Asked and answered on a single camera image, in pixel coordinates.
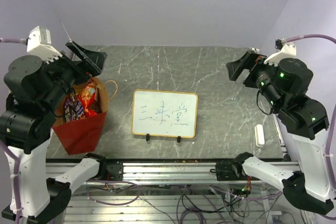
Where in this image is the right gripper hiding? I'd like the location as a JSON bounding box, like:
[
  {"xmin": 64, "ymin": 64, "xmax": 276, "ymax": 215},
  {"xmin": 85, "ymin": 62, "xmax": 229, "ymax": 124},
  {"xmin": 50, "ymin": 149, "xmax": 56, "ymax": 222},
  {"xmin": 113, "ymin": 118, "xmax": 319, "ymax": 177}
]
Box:
[{"xmin": 226, "ymin": 49, "xmax": 284, "ymax": 109}]

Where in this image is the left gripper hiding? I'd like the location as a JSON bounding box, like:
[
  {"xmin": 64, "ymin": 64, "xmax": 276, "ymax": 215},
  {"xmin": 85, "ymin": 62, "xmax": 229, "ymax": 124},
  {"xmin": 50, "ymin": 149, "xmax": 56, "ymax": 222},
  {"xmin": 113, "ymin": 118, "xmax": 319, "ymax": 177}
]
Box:
[{"xmin": 42, "ymin": 38, "xmax": 108, "ymax": 110}]

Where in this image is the red chips bag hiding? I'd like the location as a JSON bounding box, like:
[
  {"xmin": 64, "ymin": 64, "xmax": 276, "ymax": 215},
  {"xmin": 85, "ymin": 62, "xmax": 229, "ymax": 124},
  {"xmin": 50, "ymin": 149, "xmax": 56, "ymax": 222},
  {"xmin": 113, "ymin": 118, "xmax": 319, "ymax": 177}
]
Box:
[{"xmin": 79, "ymin": 80, "xmax": 100, "ymax": 118}]

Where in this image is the purple candy packet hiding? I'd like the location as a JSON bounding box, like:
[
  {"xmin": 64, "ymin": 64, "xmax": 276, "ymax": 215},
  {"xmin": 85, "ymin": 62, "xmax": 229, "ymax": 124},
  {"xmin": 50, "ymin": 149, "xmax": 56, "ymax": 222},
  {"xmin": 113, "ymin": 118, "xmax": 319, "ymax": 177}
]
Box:
[{"xmin": 64, "ymin": 98, "xmax": 86, "ymax": 123}]

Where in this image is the red paper bag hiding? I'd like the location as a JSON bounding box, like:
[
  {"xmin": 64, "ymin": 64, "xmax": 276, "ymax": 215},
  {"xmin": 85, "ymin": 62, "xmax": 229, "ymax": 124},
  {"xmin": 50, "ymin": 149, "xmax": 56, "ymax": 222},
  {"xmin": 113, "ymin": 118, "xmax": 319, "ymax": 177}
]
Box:
[{"xmin": 52, "ymin": 77, "xmax": 110, "ymax": 155}]

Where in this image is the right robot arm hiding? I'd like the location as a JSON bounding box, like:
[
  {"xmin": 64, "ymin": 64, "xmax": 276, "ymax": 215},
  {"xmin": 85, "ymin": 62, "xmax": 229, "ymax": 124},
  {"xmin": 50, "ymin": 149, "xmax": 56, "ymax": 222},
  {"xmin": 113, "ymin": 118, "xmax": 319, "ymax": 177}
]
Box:
[{"xmin": 226, "ymin": 51, "xmax": 335, "ymax": 215}]

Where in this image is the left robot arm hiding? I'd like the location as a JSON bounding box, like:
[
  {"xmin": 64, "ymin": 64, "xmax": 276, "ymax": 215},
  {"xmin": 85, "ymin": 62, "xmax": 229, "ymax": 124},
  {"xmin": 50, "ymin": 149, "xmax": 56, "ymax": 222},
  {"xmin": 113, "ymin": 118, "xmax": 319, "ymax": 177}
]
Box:
[{"xmin": 1, "ymin": 41, "xmax": 107, "ymax": 223}]

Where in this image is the white eraser block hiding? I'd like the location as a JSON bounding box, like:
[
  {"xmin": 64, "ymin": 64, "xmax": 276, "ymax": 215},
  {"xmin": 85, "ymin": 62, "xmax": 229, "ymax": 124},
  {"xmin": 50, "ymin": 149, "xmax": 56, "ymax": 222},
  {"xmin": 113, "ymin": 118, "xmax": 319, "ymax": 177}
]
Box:
[{"xmin": 255, "ymin": 124, "xmax": 265, "ymax": 147}]

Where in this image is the small whiteboard with stand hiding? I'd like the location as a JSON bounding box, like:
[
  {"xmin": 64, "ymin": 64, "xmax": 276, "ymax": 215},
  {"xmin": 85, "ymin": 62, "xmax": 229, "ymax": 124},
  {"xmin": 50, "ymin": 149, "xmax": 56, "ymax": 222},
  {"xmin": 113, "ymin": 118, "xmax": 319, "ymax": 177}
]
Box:
[{"xmin": 131, "ymin": 89, "xmax": 198, "ymax": 142}]

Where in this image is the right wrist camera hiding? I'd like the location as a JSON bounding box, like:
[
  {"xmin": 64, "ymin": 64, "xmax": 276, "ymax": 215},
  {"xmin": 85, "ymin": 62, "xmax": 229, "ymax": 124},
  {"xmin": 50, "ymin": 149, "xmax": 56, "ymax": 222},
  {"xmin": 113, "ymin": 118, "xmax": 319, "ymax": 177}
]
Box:
[{"xmin": 264, "ymin": 39, "xmax": 297, "ymax": 66}]

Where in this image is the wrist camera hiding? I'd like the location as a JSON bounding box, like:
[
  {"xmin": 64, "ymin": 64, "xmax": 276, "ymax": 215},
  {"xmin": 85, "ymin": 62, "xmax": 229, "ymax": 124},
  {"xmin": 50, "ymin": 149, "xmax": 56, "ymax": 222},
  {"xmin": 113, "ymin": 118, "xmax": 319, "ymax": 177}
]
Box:
[
  {"xmin": 27, "ymin": 26, "xmax": 62, "ymax": 63},
  {"xmin": 264, "ymin": 39, "xmax": 297, "ymax": 66}
]

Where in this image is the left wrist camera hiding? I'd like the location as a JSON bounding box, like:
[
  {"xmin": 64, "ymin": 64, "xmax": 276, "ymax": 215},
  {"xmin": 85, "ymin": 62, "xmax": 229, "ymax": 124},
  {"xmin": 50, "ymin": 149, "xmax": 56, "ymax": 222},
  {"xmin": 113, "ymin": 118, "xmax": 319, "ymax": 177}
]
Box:
[{"xmin": 27, "ymin": 26, "xmax": 62, "ymax": 63}]

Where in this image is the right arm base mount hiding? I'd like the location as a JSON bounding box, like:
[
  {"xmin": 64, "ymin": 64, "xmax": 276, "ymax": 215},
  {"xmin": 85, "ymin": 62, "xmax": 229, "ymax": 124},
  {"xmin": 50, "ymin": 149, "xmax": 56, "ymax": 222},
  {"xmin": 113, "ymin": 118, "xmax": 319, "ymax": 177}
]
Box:
[{"xmin": 209, "ymin": 161, "xmax": 247, "ymax": 181}]

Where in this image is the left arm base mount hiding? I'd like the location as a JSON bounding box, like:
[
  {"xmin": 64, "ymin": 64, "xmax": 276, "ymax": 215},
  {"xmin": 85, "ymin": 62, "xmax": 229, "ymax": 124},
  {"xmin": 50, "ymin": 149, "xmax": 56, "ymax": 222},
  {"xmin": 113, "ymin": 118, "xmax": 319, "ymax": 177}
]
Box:
[{"xmin": 98, "ymin": 162, "xmax": 124, "ymax": 181}]

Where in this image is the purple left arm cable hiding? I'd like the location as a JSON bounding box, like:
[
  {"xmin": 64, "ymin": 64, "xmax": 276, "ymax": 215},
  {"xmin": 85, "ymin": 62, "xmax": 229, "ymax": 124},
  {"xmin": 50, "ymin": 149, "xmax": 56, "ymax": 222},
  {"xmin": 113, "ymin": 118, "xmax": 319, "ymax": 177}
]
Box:
[{"xmin": 0, "ymin": 37, "xmax": 28, "ymax": 224}]

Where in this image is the aluminium rail frame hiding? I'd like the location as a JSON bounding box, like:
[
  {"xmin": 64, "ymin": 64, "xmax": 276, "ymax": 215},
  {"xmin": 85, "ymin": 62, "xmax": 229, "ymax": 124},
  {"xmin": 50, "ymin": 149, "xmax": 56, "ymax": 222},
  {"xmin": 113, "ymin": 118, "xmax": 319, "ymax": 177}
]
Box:
[{"xmin": 56, "ymin": 160, "xmax": 306, "ymax": 223}]

